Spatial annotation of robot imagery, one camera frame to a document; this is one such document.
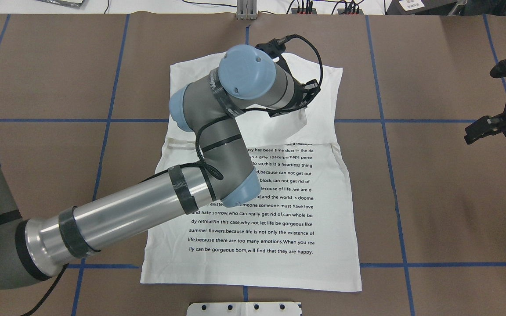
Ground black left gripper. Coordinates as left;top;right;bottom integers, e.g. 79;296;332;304
255;37;322;117

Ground white long-sleeve printed shirt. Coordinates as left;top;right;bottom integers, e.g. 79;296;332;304
140;65;362;292

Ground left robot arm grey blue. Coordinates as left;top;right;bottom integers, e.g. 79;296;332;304
0;34;323;290

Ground black power strip left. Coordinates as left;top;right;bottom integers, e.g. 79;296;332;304
286;0;315;14

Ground black power strip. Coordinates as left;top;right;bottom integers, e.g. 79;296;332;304
332;0;364;15
286;0;315;14

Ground black power strip right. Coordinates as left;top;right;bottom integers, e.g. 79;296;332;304
332;0;364;15

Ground blue tape grid lines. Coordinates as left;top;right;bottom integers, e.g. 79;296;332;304
0;12;506;316

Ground grey aluminium post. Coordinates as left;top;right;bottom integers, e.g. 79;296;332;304
236;0;258;20

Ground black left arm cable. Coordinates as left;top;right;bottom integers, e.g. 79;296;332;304
18;34;324;316

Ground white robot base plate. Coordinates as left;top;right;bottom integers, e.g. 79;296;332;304
186;302;303;316

